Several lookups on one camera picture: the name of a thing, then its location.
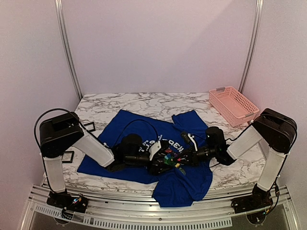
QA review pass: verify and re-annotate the pink perforated plastic basket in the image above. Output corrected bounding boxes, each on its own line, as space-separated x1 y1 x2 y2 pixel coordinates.
209 86 260 127

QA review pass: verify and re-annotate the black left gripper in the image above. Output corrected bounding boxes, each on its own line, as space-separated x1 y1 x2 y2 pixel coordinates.
125 152 174 176

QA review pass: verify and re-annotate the aluminium corner post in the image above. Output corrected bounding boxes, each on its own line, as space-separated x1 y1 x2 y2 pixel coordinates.
238 0 264 94
55 0 83 101

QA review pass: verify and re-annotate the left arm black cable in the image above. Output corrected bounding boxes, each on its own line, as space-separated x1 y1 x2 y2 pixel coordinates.
33 108 160 149

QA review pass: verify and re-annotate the left aluminium corner post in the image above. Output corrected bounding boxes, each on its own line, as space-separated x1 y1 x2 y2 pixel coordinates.
55 0 83 101

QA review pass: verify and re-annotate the silver round brooch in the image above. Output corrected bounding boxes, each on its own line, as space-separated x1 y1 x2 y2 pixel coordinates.
178 168 186 176

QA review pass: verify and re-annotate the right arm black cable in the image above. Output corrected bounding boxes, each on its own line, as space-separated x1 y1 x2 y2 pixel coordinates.
207 136 240 168

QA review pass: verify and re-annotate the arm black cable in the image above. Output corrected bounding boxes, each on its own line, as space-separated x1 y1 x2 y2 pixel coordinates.
33 108 160 149
207 136 240 168

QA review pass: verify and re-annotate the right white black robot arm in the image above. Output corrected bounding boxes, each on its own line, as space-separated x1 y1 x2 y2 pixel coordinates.
178 108 297 209

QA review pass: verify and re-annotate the right aluminium corner post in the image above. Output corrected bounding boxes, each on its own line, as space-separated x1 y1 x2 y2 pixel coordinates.
238 0 264 94

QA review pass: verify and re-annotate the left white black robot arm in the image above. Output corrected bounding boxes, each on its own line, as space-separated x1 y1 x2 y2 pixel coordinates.
34 109 169 208

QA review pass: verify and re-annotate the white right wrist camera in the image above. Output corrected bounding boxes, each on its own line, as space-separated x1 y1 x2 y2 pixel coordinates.
181 131 198 151

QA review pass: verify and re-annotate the aluminium front rail frame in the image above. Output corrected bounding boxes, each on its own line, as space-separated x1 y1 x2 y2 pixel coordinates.
18 184 300 230

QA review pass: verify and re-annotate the blue printed t-shirt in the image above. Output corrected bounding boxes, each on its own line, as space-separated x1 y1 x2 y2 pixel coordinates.
77 110 213 207

